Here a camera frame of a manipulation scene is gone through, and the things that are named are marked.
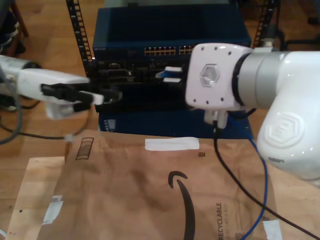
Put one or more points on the black server unit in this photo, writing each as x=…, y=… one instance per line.
x=140, y=72

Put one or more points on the dark shoe white sole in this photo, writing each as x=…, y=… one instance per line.
x=8, y=37
x=10, y=106
x=13, y=21

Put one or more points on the dark blue base unit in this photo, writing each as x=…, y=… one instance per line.
x=150, y=125

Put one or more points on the white tape strip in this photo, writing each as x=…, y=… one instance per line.
x=172, y=143

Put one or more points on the wooden bench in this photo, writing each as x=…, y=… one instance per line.
x=22, y=22

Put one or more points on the brown paper mailer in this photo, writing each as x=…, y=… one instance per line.
x=112, y=195

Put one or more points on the white paper label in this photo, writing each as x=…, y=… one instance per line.
x=53, y=210
x=272, y=230

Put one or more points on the blue network switch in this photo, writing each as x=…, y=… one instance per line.
x=150, y=25

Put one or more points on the black rack frame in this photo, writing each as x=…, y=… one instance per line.
x=80, y=37

